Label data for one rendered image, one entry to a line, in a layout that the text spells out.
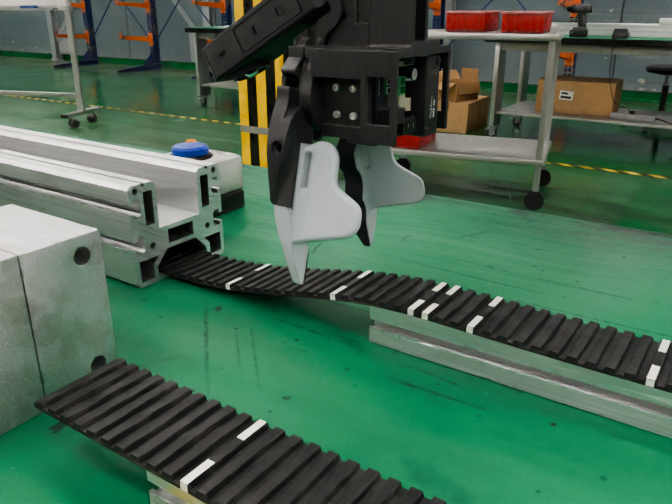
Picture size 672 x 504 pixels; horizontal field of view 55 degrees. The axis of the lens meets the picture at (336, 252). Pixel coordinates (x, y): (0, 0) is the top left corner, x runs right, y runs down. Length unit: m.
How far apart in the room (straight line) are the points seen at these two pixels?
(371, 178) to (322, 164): 0.08
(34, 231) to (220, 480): 0.19
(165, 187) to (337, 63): 0.26
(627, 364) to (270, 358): 0.21
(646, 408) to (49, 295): 0.33
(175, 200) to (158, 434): 0.31
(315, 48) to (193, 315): 0.22
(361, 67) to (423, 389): 0.19
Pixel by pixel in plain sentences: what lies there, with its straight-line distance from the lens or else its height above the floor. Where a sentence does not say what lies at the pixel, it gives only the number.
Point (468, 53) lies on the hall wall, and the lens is 8.51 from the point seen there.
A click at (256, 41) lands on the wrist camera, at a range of 0.44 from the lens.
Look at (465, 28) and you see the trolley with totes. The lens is 3.52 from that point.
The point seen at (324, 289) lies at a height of 0.81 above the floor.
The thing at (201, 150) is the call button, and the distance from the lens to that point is 0.71.
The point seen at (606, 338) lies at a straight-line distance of 0.41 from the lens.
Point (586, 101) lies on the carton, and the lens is 5.27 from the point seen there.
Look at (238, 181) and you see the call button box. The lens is 0.73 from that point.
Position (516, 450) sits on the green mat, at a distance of 0.36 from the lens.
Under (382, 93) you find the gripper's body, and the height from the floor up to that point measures 0.95.
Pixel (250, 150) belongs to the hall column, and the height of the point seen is 0.17.
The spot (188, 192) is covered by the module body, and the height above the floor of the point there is 0.84.
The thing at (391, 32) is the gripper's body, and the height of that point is 0.98.
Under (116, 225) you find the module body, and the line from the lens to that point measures 0.54.
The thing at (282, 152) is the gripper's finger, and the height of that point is 0.91.
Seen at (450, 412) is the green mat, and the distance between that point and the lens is 0.38.
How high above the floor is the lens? 1.00
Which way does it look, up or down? 21 degrees down
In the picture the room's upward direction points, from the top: straight up
